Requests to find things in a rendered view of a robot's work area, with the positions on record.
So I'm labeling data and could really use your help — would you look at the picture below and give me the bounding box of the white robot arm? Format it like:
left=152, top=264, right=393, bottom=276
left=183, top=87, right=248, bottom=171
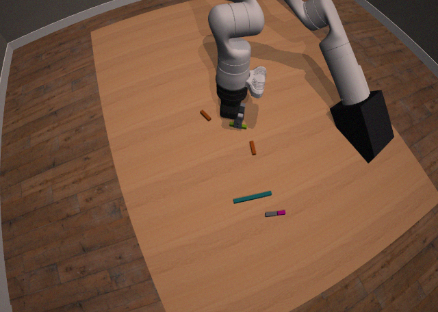
left=208, top=0, right=370, bottom=105

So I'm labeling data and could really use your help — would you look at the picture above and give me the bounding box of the turquoise rod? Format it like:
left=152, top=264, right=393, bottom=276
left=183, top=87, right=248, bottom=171
left=233, top=191, right=272, bottom=204

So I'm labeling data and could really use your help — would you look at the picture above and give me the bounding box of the lime green rod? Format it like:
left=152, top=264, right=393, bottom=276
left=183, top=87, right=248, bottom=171
left=229, top=122, right=247, bottom=130

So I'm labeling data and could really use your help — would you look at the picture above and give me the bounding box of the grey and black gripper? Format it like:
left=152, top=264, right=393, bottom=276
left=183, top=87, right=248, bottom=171
left=216, top=65, right=267, bottom=129

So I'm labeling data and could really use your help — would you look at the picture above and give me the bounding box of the grey rod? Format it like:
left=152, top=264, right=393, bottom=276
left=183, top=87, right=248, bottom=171
left=265, top=211, right=277, bottom=217

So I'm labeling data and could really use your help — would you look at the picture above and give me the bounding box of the orange rod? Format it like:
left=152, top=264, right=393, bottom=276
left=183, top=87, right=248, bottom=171
left=249, top=141, right=256, bottom=155
left=200, top=110, right=211, bottom=122

